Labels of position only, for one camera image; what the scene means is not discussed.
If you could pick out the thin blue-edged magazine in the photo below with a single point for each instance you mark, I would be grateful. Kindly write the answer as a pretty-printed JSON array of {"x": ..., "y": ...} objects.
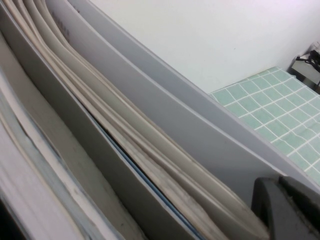
[{"x": 75, "y": 120}]

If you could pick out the white car suspension book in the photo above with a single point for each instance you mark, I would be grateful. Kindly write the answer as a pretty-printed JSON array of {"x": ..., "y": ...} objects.
[{"x": 50, "y": 140}]

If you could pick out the grey metal box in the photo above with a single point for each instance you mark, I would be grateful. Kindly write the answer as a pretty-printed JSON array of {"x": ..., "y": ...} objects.
[{"x": 302, "y": 72}]

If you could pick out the green white checkered tablecloth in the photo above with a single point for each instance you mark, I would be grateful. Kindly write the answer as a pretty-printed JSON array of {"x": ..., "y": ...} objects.
[{"x": 275, "y": 107}]

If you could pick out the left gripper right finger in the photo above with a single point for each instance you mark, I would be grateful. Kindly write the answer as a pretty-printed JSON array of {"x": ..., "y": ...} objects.
[{"x": 307, "y": 215}]

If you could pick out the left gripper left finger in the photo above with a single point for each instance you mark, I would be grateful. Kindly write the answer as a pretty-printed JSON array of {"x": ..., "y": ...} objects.
[{"x": 272, "y": 205}]

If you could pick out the thick plain white book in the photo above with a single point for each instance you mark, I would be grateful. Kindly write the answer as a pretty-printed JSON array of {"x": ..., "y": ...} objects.
[{"x": 20, "y": 187}]

